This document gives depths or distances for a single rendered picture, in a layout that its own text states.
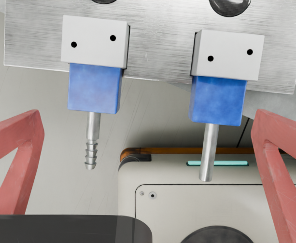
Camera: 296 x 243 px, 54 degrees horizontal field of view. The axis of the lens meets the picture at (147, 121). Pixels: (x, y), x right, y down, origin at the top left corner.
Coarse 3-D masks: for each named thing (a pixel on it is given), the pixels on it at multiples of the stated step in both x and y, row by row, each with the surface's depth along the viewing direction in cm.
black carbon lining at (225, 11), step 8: (96, 0) 25; (104, 0) 25; (112, 0) 25; (216, 0) 25; (224, 0) 25; (232, 0) 25; (240, 0) 25; (248, 0) 25; (216, 8) 25; (224, 8) 25; (232, 8) 25; (240, 8) 25
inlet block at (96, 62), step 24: (72, 24) 23; (96, 24) 23; (120, 24) 23; (72, 48) 23; (96, 48) 23; (120, 48) 23; (72, 72) 25; (96, 72) 25; (120, 72) 25; (72, 96) 25; (96, 96) 25; (120, 96) 27; (96, 120) 26; (96, 144) 27
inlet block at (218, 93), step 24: (216, 48) 23; (240, 48) 23; (192, 72) 25; (216, 72) 23; (240, 72) 23; (192, 96) 26; (216, 96) 25; (240, 96) 25; (192, 120) 25; (216, 120) 25; (240, 120) 25; (216, 144) 27
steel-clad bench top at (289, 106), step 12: (0, 0) 30; (180, 84) 32; (252, 96) 32; (264, 96) 32; (276, 96) 32; (288, 96) 32; (252, 108) 32; (264, 108) 32; (276, 108) 32; (288, 108) 32
